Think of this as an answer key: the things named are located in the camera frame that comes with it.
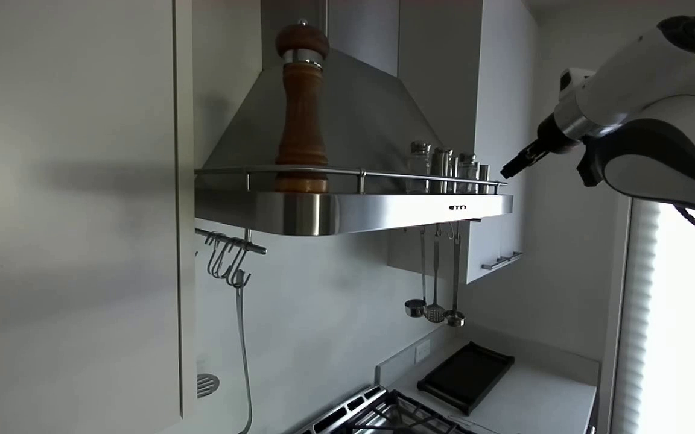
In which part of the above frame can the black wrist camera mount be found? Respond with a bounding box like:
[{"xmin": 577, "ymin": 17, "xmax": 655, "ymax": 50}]
[{"xmin": 574, "ymin": 136, "xmax": 609, "ymax": 189}]

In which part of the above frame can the white window blind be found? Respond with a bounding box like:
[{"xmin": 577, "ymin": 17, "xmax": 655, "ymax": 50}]
[{"xmin": 609, "ymin": 198, "xmax": 661, "ymax": 434}]

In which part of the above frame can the hanging steel ladle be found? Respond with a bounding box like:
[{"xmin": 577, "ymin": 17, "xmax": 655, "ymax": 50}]
[
  {"xmin": 445, "ymin": 227, "xmax": 468, "ymax": 330},
  {"xmin": 424, "ymin": 227, "xmax": 448, "ymax": 325},
  {"xmin": 402, "ymin": 227, "xmax": 429, "ymax": 318}
]

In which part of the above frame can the white wall outlet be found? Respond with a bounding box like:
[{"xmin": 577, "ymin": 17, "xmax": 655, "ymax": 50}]
[{"xmin": 412, "ymin": 339, "xmax": 436, "ymax": 367}]

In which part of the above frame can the black rectangular tray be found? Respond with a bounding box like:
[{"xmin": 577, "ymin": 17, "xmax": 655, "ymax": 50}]
[{"xmin": 414, "ymin": 339, "xmax": 516, "ymax": 418}]

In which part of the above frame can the metal hook rack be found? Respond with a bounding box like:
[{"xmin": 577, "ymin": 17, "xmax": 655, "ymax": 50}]
[{"xmin": 195, "ymin": 227, "xmax": 270, "ymax": 292}]

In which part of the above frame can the hanging wire-handled utensil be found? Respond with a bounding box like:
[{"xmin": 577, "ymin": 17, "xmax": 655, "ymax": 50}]
[{"xmin": 235, "ymin": 285, "xmax": 255, "ymax": 434}]

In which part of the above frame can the stainless steel gas range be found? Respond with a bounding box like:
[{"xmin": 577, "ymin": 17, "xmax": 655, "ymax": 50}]
[{"xmin": 294, "ymin": 384, "xmax": 478, "ymax": 434}]

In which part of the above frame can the brown wooden pepper mill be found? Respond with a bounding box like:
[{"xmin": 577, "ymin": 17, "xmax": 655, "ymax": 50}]
[{"xmin": 273, "ymin": 20, "xmax": 334, "ymax": 196}]

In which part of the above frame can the white upper cabinet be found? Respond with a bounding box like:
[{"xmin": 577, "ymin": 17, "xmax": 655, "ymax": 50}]
[{"xmin": 0, "ymin": 0, "xmax": 198, "ymax": 420}]

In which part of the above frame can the stainless steel range hood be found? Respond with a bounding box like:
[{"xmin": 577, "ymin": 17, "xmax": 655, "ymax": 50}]
[{"xmin": 194, "ymin": 0, "xmax": 516, "ymax": 238}]

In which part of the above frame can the white cabinet with bar handles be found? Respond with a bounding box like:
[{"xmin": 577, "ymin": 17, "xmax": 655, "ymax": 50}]
[{"xmin": 393, "ymin": 0, "xmax": 541, "ymax": 285}]

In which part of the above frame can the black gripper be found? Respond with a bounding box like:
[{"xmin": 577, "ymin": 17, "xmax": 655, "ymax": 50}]
[{"xmin": 496, "ymin": 115, "xmax": 581, "ymax": 181}]

